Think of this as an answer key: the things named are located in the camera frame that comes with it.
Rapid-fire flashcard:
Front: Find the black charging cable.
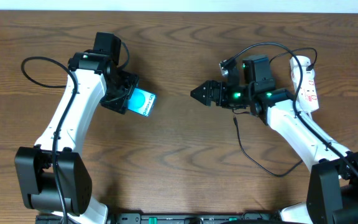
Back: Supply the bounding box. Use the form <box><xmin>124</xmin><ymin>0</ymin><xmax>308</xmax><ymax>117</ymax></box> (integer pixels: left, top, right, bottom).
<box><xmin>232</xmin><ymin>47</ymin><xmax>318</xmax><ymax>178</ymax></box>

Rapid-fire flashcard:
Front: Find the smartphone with teal screen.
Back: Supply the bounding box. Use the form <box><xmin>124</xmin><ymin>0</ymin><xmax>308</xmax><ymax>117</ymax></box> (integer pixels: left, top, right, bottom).
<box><xmin>127</xmin><ymin>88</ymin><xmax>157</xmax><ymax>117</ymax></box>

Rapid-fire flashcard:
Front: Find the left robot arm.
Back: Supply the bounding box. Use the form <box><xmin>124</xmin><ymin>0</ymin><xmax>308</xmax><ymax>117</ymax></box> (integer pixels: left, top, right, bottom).
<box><xmin>14</xmin><ymin>32</ymin><xmax>139</xmax><ymax>223</ymax></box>

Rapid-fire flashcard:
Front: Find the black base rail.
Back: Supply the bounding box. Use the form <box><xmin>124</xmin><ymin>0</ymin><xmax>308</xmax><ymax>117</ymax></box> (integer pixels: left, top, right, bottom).
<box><xmin>35</xmin><ymin>212</ymin><xmax>279</xmax><ymax>224</ymax></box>

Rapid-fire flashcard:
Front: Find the white power strip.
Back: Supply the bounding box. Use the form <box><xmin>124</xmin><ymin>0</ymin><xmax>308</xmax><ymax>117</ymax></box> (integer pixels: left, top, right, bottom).
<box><xmin>292</xmin><ymin>71</ymin><xmax>319</xmax><ymax>113</ymax></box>

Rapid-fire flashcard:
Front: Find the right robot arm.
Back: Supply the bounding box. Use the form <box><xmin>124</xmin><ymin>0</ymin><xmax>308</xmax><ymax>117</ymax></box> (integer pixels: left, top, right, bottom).
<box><xmin>190</xmin><ymin>55</ymin><xmax>358</xmax><ymax>223</ymax></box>

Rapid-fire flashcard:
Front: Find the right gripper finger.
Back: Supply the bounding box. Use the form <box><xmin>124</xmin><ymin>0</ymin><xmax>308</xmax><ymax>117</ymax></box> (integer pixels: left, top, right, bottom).
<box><xmin>190</xmin><ymin>91</ymin><xmax>211</xmax><ymax>106</ymax></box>
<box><xmin>191</xmin><ymin>80</ymin><xmax>211</xmax><ymax>93</ymax></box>

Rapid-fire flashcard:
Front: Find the white charger plug adapter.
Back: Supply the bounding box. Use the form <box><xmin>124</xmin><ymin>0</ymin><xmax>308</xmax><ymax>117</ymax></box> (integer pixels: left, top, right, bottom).
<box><xmin>290</xmin><ymin>55</ymin><xmax>315</xmax><ymax>81</ymax></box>

